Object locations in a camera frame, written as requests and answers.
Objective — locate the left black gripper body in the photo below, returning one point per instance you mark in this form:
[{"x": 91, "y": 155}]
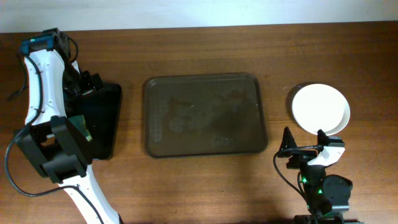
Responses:
[{"x": 87, "y": 83}]

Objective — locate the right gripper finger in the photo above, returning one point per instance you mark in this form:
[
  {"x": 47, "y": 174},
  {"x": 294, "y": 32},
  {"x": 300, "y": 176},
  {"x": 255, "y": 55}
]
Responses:
[
  {"x": 322, "y": 138},
  {"x": 288, "y": 145}
]

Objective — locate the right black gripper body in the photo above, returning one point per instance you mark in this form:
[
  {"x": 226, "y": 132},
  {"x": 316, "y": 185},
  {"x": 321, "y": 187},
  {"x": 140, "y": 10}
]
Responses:
[{"x": 304, "y": 156}]

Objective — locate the white plate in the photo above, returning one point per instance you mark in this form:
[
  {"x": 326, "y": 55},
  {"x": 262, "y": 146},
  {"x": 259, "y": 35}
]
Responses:
[
  {"x": 319, "y": 94},
  {"x": 331, "y": 119}
]

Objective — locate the yellow green sponge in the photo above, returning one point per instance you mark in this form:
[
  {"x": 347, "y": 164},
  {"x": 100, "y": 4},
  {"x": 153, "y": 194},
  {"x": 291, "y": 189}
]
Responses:
[{"x": 80, "y": 123}]

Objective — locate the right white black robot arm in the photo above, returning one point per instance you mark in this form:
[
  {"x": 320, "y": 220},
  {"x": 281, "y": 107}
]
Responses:
[{"x": 326, "y": 196}]

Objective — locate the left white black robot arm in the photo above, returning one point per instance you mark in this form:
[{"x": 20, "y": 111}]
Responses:
[{"x": 52, "y": 144}]

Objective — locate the black rectangular tray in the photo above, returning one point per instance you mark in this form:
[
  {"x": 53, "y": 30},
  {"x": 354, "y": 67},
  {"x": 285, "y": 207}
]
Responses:
[{"x": 101, "y": 110}]

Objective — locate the brown translucent tray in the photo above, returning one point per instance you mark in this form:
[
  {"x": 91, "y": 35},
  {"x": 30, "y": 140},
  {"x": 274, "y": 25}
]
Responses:
[{"x": 203, "y": 115}]

